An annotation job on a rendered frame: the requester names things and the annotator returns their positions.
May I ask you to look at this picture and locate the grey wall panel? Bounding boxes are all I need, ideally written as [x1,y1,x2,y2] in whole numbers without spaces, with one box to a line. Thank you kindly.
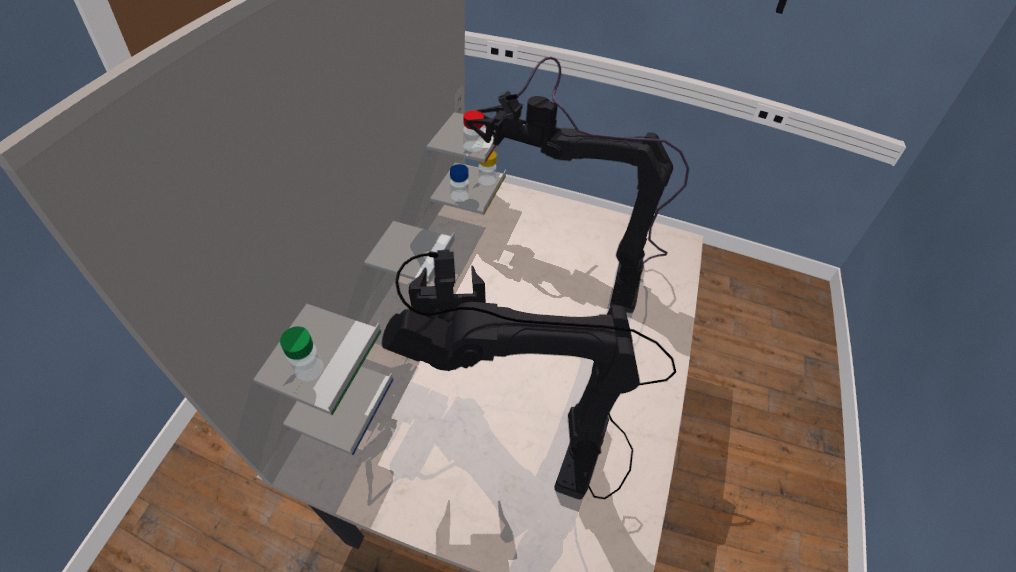
[0,0,465,484]

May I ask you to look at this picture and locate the blue-capped clear bottle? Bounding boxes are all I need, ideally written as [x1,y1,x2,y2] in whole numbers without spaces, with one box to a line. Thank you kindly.
[450,164,469,202]

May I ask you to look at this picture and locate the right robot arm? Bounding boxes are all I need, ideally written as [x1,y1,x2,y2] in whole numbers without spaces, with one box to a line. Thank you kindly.
[519,96,673,309]

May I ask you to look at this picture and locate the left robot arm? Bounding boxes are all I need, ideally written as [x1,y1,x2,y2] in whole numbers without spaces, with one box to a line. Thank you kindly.
[382,302,640,494]

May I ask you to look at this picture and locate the clear bottle with green cap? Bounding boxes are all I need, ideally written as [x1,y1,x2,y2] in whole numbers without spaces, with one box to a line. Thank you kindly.
[280,326,324,382]

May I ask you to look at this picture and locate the clear bottle with red cap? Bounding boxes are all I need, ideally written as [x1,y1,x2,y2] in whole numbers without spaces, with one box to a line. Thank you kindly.
[463,111,484,153]

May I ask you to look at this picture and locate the clear bottle with yellow cap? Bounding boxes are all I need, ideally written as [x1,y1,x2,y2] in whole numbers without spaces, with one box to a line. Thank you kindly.
[478,151,497,186]

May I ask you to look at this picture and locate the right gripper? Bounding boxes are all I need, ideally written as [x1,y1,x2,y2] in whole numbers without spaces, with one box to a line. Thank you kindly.
[467,99,526,146]

